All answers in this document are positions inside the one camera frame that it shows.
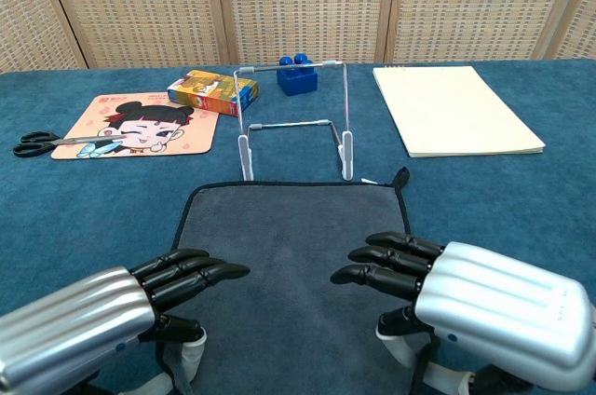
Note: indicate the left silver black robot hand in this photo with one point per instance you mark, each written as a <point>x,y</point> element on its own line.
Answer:
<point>79,320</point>

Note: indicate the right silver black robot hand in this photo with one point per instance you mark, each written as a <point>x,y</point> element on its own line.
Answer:
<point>503,316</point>

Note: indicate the grey and blue cloth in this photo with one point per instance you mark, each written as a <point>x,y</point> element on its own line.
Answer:
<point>288,227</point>

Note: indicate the teal table cover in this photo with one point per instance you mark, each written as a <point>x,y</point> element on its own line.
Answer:
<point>93,213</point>

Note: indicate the cartoon girl mouse pad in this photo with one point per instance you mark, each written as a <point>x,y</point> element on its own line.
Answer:
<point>84,129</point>

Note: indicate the pale yellow notepad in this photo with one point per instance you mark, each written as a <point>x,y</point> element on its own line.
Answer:
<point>456,111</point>

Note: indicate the colourful cardboard box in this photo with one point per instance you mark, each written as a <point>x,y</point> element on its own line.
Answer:
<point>205,92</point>

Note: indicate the blue building block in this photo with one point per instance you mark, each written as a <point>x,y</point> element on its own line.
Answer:
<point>298,85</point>

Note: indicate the woven folding screen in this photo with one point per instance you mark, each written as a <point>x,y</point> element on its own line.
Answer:
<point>302,4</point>

